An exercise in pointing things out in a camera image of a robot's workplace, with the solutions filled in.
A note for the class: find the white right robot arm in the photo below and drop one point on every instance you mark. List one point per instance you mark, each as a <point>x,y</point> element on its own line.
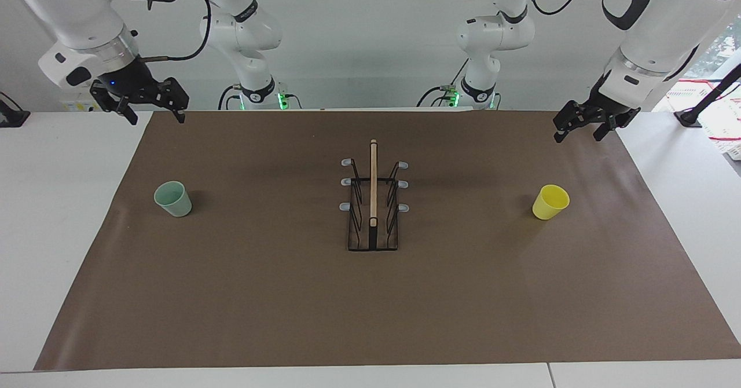
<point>75,11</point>

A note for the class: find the green plastic cup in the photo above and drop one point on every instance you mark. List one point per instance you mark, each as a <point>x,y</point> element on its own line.
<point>173,200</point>

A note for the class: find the brown paper table mat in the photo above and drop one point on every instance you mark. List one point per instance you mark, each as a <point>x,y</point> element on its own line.
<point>260,295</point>

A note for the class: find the white yellow-label socket box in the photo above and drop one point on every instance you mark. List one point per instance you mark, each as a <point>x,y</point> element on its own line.
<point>78,106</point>

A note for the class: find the black clamp mount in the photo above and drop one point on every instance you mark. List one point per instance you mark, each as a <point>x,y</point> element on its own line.
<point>11,119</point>

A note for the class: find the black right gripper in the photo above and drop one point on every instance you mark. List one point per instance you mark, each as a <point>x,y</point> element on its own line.
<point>130,84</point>

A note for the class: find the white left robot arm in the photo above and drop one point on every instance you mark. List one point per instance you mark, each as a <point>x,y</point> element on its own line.
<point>654,35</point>

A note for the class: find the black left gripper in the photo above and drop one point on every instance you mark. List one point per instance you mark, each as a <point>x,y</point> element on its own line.
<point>605,107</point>

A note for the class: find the black camera stand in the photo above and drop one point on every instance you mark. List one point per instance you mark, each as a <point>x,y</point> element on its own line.
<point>689,116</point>

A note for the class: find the yellow plastic cup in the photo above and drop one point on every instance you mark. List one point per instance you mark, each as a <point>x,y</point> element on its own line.
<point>550,202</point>

